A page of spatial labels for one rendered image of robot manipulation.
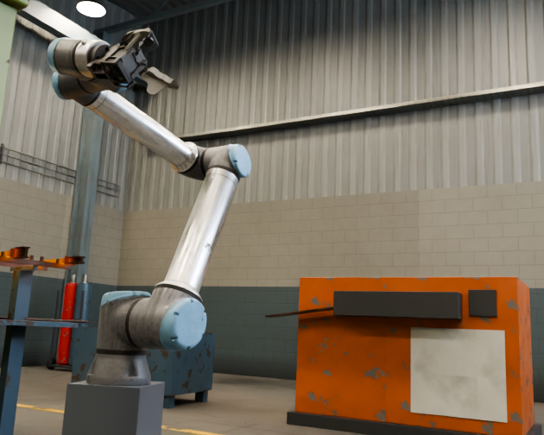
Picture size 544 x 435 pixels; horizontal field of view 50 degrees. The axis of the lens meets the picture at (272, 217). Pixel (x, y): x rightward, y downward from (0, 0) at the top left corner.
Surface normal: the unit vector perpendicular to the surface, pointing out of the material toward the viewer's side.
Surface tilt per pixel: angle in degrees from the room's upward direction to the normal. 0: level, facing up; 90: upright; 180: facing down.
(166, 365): 90
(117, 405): 90
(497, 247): 90
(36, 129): 90
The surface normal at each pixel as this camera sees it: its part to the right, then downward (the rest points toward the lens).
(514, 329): -0.48, -0.18
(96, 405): -0.15, -0.19
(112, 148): 0.88, -0.05
